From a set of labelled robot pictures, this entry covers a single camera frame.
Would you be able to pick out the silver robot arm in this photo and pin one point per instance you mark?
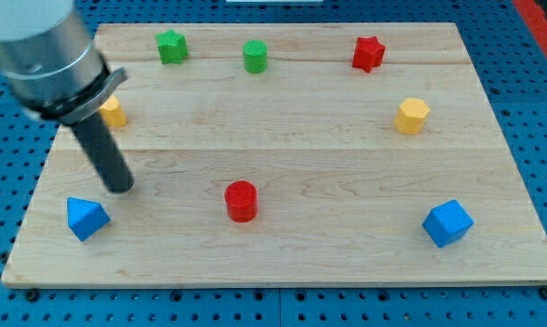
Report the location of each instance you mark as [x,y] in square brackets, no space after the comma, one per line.
[50,61]

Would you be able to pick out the red star block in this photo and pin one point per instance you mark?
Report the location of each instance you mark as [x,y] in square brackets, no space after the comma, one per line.
[368,53]

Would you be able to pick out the green star block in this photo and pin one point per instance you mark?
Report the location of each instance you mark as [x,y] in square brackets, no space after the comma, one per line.
[172,47]

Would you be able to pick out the wooden board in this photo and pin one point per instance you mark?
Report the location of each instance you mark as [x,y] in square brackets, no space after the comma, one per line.
[342,194]

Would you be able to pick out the red cylinder block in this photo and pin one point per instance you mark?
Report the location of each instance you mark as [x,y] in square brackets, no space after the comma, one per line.
[241,199]

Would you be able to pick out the green cylinder block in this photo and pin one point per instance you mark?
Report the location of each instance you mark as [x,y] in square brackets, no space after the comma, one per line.
[255,56]

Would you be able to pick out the yellow hexagon block right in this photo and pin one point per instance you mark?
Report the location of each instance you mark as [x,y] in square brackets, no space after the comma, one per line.
[411,116]

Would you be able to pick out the yellow hexagon block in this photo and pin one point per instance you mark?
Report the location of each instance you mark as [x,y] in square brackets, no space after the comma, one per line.
[411,116]
[112,112]

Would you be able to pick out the yellow hexagon block left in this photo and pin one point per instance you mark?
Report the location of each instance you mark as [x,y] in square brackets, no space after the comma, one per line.
[112,112]

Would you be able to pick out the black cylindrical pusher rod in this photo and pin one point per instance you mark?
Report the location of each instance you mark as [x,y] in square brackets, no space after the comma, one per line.
[102,151]

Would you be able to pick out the blue cube block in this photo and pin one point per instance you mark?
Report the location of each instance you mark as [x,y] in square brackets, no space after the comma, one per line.
[447,223]

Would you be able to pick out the blue triangle block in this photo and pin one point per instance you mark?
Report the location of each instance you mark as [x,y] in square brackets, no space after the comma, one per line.
[85,217]

